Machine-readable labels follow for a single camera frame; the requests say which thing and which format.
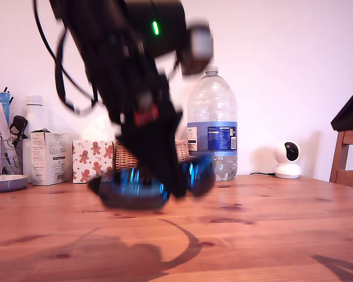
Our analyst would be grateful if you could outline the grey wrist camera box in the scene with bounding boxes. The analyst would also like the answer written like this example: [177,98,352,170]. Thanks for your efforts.
[181,19,215,76]

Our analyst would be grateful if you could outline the white bottle with ringed cap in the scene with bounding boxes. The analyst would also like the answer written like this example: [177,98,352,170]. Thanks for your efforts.
[22,94,50,184]

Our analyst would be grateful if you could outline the blue tube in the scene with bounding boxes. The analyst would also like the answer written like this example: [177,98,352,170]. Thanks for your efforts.
[0,90,15,126]

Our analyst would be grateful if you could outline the blue mirrored black sunglasses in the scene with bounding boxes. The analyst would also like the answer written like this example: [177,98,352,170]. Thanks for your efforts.
[87,151,217,211]

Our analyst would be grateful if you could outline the grey shallow dish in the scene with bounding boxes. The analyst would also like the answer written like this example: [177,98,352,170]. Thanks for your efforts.
[0,173,29,194]

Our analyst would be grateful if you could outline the gingerbread print tissue box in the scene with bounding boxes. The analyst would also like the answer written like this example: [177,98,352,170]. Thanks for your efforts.
[72,140,116,184]

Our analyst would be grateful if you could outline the white black-striped packet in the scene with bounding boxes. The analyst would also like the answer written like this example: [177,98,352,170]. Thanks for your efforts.
[0,98,20,174]

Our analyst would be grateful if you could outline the black clip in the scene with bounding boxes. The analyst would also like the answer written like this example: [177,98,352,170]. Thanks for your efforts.
[9,115,29,148]

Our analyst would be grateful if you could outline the large clear water bottle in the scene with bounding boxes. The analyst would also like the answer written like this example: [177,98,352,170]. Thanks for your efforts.
[187,66,238,182]

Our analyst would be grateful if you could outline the white printed carton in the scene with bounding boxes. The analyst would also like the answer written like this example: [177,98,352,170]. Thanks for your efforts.
[31,129,72,186]

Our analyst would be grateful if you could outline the chrome wire rack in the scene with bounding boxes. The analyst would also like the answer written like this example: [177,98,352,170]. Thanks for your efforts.
[0,133,24,176]

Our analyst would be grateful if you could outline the small white round camera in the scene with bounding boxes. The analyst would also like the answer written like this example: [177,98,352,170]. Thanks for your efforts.
[275,140,302,180]

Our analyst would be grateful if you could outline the wicker basket with handle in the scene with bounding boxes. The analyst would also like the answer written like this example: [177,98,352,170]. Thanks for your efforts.
[114,139,192,173]

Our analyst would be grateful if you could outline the thick black sleeved cable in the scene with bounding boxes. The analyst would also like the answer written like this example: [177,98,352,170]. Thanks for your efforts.
[54,29,99,116]

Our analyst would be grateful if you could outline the thin black cable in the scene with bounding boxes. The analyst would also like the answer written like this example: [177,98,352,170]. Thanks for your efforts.
[32,0,59,62]

